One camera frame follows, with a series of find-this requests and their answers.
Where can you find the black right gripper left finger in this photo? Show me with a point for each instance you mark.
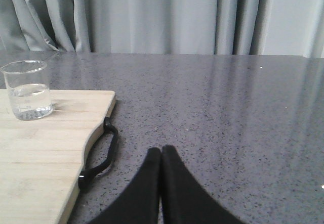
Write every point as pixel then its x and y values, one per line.
pixel 139 201

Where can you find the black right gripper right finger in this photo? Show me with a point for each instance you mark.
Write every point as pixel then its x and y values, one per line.
pixel 183 199

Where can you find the clear glass beaker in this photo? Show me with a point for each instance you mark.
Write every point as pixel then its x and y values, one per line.
pixel 28 89

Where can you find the light wooden cutting board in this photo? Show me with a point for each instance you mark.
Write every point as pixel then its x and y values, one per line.
pixel 42 159

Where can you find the grey curtain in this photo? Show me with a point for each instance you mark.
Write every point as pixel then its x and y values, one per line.
pixel 224 27

